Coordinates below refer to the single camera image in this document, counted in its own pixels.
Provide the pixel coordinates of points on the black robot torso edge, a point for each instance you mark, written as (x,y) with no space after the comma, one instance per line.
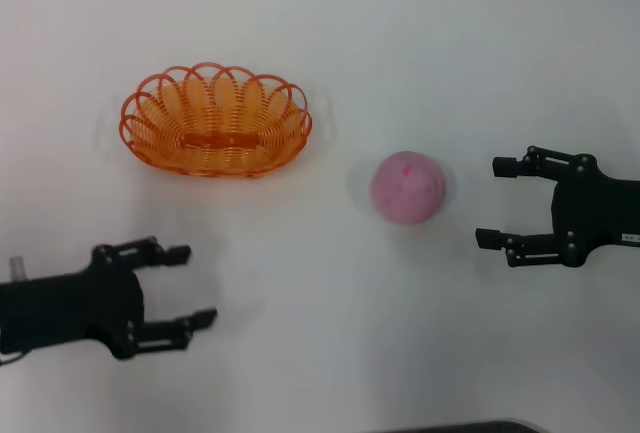
(465,427)

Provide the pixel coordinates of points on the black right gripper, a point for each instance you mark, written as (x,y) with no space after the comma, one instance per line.
(590,213)

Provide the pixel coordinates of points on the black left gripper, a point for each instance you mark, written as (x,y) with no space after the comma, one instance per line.
(75,310)

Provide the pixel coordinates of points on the pink peach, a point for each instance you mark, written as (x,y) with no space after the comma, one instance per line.
(407,188)

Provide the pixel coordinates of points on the clear plastic connector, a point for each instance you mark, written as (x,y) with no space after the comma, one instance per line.
(18,269)

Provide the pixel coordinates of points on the orange plastic woven basket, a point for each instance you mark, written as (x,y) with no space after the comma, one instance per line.
(215,140)

